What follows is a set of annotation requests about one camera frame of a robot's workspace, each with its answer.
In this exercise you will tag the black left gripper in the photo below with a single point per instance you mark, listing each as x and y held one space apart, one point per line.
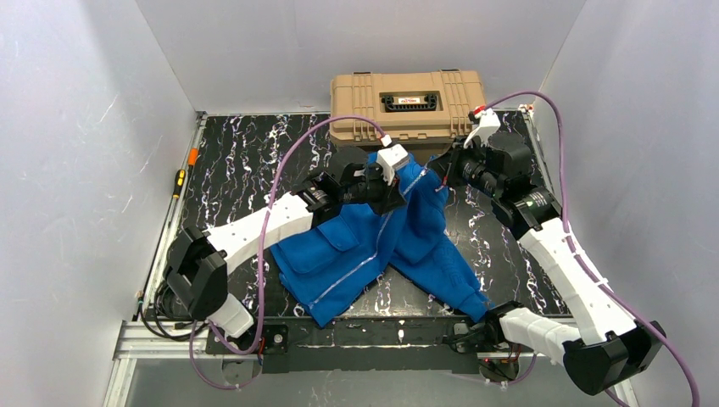
387 194

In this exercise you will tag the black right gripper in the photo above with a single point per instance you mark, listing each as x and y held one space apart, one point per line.
449 166

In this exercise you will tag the blue zip jacket white lining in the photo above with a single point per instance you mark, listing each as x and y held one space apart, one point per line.
329 266

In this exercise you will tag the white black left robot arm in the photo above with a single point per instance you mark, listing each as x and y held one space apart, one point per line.
199 262

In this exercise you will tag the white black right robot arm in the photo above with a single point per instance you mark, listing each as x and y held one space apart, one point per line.
606 345

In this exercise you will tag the tan plastic toolbox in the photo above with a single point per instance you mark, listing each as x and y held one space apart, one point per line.
424 112

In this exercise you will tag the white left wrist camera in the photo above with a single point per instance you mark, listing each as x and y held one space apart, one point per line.
392 159

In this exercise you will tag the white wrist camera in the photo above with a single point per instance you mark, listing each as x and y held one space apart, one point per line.
392 159
485 124

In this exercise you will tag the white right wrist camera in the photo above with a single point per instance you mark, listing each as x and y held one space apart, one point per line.
485 124

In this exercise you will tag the orange handled screwdriver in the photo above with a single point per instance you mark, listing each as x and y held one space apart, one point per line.
192 157

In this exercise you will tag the yellow black handled screwdriver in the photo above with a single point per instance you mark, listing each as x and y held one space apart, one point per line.
179 182

